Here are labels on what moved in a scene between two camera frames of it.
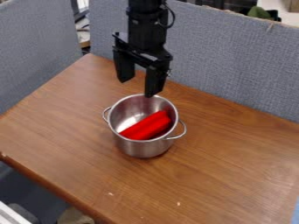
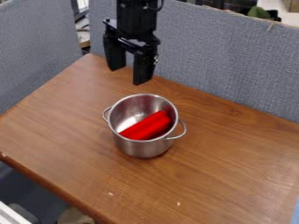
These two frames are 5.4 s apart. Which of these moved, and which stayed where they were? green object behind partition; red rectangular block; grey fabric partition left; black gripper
Moved: black gripper
Stayed: red rectangular block; green object behind partition; grey fabric partition left
